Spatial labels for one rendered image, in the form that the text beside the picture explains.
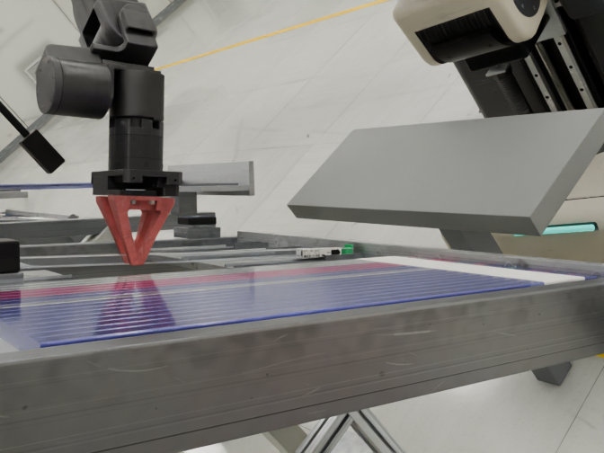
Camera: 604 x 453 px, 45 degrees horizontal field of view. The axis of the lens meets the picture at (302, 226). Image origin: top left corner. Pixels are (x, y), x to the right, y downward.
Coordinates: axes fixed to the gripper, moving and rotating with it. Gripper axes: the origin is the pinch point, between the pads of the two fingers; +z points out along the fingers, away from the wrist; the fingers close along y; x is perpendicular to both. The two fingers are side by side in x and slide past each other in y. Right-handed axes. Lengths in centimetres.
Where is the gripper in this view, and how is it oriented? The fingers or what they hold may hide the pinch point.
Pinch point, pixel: (134, 257)
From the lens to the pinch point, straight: 80.5
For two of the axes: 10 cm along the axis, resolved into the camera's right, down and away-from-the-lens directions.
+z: -0.2, 10.0, 0.2
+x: 8.2, 0.1, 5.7
